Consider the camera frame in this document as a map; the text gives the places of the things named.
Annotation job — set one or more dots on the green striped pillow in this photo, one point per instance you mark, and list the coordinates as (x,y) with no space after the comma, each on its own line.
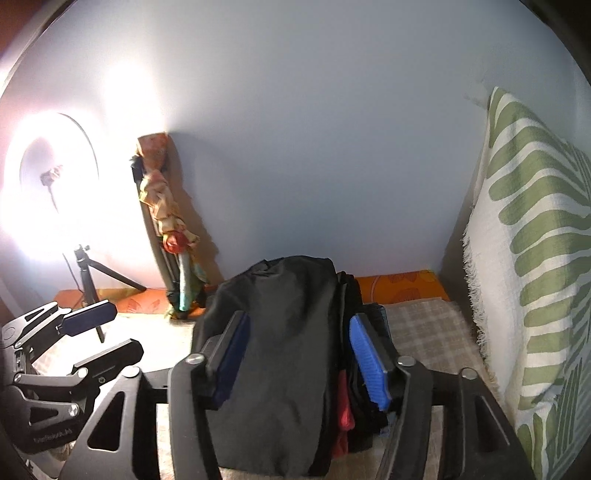
(531,230)

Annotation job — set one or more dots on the stack of folded clothes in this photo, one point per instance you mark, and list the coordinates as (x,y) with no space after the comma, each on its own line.
(362,424)

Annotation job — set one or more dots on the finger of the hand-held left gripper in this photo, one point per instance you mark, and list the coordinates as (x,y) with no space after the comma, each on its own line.
(113,354)
(90,317)

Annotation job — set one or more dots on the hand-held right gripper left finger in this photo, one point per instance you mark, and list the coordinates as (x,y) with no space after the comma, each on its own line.
(231,360)

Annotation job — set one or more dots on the black pants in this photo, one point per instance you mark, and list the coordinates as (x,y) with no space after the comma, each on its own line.
(277,392)

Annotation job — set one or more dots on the beige plaid blanket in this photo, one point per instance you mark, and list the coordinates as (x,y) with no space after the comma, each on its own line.
(425,332)

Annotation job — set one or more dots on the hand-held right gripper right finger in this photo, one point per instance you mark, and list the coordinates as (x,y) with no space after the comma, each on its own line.
(369,364)

